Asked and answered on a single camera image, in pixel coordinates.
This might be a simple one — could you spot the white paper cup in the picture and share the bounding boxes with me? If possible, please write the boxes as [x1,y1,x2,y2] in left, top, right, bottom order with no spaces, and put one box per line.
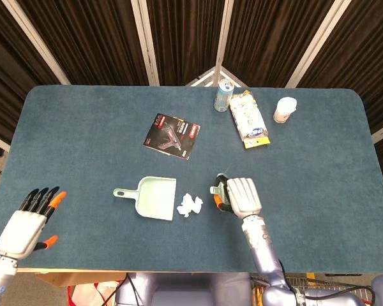
[273,96,298,124]

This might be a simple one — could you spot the red and white bag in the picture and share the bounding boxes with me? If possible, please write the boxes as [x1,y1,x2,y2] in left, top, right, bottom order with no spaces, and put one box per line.
[66,279,124,306]

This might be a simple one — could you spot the metal wire cart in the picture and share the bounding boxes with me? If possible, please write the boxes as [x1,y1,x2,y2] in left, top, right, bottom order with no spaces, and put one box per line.
[250,272,374,306]

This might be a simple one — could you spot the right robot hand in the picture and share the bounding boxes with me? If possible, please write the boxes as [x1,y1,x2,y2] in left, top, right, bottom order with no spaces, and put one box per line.
[213,174,263,219]

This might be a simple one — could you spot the white paper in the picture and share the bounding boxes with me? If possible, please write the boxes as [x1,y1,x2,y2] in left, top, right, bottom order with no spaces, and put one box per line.
[176,193,204,219]

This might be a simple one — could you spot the white partition frame post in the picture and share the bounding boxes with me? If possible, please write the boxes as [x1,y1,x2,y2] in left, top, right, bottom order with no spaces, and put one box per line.
[130,0,162,86]
[3,0,71,85]
[285,0,350,89]
[214,0,234,84]

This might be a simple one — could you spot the white rolls in plastic pack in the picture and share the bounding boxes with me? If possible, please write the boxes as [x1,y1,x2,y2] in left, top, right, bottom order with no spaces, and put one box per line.
[229,90,272,150]

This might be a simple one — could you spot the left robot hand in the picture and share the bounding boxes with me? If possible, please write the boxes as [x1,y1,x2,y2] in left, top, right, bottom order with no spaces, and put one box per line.
[0,186,68,259]

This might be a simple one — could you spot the mint green plastic dustpan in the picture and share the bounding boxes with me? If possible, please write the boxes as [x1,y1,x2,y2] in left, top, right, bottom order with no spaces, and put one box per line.
[112,176,177,221]

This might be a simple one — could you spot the brown cardboard box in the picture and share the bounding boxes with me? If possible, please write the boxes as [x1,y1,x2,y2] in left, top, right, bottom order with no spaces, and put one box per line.
[34,270,128,288]

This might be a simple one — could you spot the tall light blue drink can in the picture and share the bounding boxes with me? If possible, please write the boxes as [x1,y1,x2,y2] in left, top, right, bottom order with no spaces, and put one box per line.
[214,78,235,113]

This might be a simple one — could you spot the dark brown curtain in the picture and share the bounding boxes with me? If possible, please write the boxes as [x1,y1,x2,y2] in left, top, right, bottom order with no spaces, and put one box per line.
[0,0,383,166]

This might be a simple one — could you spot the lilac robot torso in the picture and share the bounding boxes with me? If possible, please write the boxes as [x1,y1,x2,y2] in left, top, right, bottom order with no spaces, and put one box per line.
[114,272,253,306]

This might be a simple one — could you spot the black product package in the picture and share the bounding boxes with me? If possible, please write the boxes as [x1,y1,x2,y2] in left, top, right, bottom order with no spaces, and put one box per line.
[142,112,202,161]

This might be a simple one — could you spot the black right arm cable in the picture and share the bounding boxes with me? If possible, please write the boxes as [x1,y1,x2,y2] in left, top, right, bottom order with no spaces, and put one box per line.
[276,259,373,302]

